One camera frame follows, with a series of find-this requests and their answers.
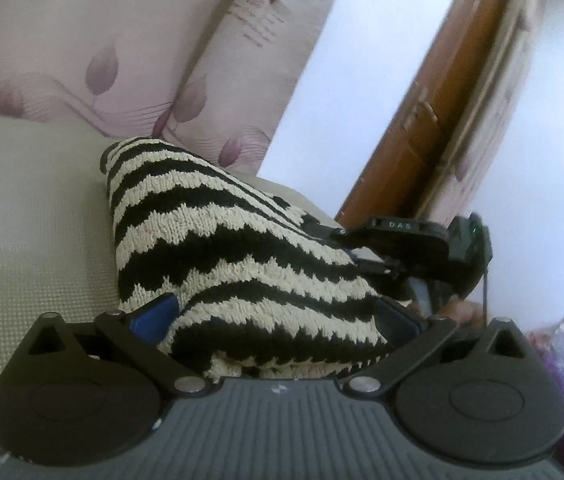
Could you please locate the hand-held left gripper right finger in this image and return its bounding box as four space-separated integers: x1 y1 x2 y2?
344 296 538 395

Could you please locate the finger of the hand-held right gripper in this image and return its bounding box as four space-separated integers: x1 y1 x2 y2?
304 222 405 277

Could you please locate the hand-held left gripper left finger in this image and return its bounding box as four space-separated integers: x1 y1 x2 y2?
24 295 210 396

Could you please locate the black and cream knit garment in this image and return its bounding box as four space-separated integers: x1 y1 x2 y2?
99 137 415 382

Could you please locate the person's right hand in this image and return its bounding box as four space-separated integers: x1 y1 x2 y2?
432 294 489 332

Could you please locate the brown wooden door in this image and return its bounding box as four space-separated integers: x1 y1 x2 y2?
334 0 514 233

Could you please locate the pink floral pillow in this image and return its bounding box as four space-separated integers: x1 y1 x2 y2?
0 0 245 138
154 0 355 173

